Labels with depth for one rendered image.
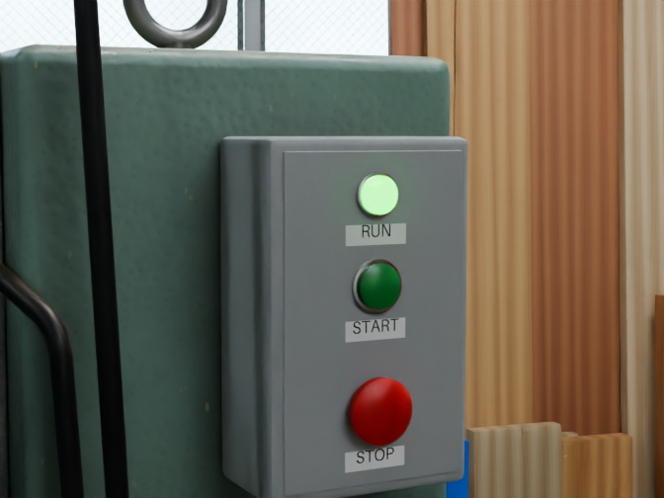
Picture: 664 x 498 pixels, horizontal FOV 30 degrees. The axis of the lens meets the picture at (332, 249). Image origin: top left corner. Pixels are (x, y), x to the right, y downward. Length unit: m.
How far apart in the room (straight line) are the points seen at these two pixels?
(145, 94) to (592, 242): 1.59
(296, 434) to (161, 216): 0.12
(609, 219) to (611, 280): 0.10
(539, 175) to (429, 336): 1.50
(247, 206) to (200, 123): 0.05
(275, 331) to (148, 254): 0.08
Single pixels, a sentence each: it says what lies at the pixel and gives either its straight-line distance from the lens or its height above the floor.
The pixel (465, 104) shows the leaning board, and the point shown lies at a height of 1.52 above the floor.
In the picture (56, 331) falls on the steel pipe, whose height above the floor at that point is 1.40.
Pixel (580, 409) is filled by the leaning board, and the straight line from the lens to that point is 2.12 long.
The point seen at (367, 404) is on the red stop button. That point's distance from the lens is 0.54.
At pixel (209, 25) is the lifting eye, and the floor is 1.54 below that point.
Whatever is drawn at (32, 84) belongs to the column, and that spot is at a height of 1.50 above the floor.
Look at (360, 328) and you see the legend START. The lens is 0.54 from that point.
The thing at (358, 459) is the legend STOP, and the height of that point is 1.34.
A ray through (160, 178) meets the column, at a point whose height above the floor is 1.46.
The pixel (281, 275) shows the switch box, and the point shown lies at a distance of 0.52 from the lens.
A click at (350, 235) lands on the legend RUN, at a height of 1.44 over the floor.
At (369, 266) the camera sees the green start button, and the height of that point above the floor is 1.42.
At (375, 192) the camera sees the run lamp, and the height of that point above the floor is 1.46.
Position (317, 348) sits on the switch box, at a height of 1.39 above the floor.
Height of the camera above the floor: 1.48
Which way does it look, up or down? 5 degrees down
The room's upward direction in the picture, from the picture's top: straight up
